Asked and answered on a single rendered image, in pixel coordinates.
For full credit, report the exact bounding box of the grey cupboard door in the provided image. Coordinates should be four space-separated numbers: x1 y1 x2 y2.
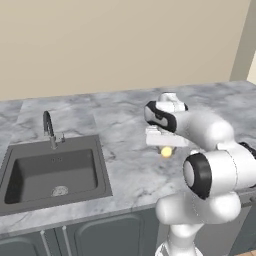
54 210 160 256
0 230 55 256

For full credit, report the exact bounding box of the silver cupboard door handle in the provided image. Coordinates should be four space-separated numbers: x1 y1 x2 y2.
61 226 73 256
40 229 52 256

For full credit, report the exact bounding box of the yellow egg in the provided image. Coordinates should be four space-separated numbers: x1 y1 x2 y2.
161 146 173 158

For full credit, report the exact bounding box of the dark grey sink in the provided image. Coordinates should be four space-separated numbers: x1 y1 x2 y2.
0 134 114 217

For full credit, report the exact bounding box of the dark metal tap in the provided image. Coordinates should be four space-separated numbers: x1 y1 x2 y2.
42 110 67 151

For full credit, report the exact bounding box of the grey cabinet front panel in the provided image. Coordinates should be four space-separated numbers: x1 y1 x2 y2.
195 191 256 256

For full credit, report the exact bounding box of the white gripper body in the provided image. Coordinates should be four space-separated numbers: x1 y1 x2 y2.
145 127 190 148

